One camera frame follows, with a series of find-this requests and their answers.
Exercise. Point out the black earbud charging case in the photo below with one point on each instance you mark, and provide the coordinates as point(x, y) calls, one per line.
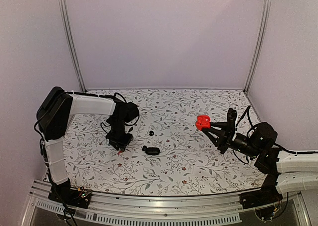
point(152, 151)

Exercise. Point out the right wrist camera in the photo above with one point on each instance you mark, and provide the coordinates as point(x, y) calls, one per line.
point(232, 117)

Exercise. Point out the aluminium front rail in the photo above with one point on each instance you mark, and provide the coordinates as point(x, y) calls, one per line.
point(107, 209)

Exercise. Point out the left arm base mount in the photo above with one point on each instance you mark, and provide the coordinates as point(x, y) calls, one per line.
point(65, 194)

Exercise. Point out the left aluminium frame post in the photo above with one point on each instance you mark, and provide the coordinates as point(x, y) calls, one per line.
point(71, 45)

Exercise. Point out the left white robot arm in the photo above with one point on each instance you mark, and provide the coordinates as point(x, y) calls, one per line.
point(56, 115)

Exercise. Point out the aluminium frame post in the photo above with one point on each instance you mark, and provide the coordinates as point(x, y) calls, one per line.
point(259, 42)
point(71, 45)

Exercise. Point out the floral patterned table mat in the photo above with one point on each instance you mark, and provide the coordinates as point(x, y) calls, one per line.
point(188, 163)

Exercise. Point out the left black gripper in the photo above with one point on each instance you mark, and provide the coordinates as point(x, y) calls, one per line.
point(121, 144)

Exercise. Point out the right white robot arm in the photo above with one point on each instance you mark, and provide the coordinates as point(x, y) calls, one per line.
point(285, 170)

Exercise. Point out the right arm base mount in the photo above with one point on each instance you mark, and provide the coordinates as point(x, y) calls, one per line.
point(267, 194)

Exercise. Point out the red earbud charging case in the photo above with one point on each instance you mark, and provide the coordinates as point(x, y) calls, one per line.
point(202, 122)

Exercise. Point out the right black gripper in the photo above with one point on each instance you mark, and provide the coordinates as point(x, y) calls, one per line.
point(220, 141)

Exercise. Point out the right aluminium frame post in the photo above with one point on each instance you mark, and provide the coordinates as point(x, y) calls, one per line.
point(259, 42)

